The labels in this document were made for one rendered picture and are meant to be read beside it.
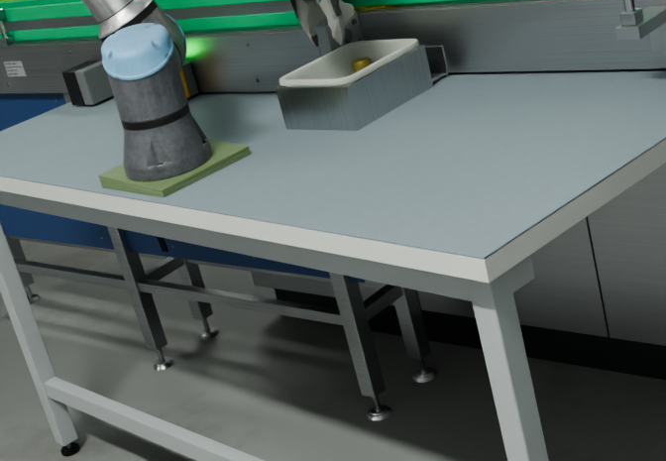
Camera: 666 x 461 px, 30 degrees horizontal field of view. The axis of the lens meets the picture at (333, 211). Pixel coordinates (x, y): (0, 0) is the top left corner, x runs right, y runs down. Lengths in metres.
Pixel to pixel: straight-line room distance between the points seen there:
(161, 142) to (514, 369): 0.75
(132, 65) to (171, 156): 0.16
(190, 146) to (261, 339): 1.24
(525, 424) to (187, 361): 1.69
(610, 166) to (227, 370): 1.64
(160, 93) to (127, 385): 1.33
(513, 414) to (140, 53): 0.84
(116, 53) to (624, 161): 0.83
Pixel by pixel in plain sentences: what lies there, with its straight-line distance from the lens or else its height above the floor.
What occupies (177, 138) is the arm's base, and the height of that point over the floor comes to 0.82.
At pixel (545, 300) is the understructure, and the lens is 2.69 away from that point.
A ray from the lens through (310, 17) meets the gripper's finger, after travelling 2.19.
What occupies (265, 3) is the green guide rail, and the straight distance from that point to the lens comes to 2.45.
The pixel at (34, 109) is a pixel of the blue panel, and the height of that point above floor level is 0.71.
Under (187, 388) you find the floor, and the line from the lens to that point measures 3.12.
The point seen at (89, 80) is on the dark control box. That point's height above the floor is 0.81.
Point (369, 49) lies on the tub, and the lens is 2.31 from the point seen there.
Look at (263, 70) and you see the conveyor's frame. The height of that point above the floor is 0.80.
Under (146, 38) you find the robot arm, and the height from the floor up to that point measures 0.99.
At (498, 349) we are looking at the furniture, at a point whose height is 0.59.
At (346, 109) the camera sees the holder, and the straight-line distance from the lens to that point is 2.10.
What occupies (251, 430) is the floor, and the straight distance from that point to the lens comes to 2.84.
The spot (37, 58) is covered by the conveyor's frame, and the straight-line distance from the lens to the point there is 3.07.
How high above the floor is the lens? 1.34
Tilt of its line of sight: 20 degrees down
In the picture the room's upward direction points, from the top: 15 degrees counter-clockwise
